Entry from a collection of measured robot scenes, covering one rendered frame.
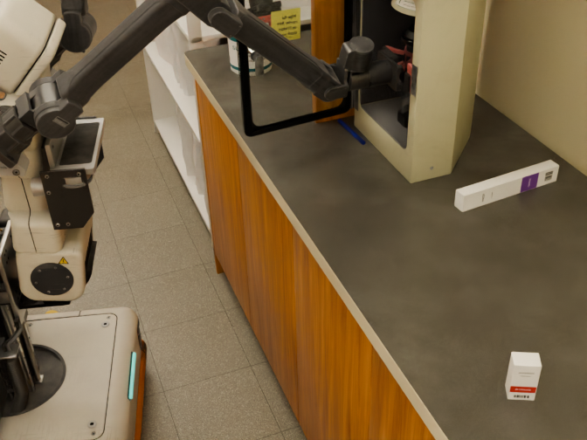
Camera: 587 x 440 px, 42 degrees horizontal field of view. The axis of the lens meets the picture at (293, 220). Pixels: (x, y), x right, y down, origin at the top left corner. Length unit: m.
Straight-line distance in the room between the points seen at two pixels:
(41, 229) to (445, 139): 0.98
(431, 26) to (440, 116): 0.22
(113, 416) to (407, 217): 1.02
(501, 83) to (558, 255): 0.70
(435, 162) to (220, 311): 1.31
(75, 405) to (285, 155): 0.93
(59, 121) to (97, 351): 1.01
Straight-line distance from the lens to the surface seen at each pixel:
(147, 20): 1.49
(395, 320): 1.45
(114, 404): 2.26
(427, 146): 1.80
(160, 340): 2.81
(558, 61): 2.01
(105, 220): 3.47
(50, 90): 1.60
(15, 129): 1.61
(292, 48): 1.65
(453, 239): 1.66
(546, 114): 2.08
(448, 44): 1.71
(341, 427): 1.93
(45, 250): 1.94
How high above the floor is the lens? 1.92
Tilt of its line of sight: 35 degrees down
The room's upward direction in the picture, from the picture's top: 2 degrees counter-clockwise
